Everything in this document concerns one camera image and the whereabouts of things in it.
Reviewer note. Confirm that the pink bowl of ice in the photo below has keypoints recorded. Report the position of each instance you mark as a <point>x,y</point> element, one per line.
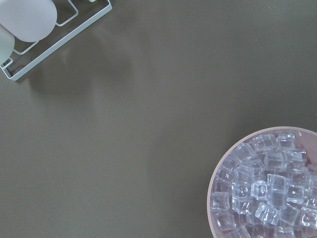
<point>265,186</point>

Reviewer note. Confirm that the pink cup in rack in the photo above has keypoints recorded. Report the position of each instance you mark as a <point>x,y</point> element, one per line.
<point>28,20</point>

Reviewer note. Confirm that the pale green cup in rack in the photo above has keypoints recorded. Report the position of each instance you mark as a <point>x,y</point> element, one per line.
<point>7,42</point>

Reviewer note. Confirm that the white wire cup rack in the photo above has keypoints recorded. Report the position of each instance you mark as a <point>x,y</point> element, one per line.
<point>73,16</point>

